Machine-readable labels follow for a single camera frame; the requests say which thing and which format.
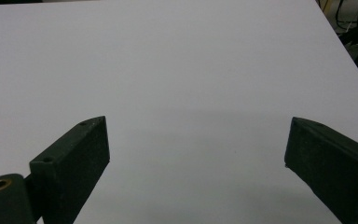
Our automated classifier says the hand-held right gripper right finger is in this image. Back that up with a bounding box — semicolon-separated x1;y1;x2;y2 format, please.
283;116;358;224

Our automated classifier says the black cable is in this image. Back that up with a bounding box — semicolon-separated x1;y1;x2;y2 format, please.
336;0;358;25

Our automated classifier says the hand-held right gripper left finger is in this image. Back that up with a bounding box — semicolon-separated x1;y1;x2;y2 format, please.
29;116;111;224

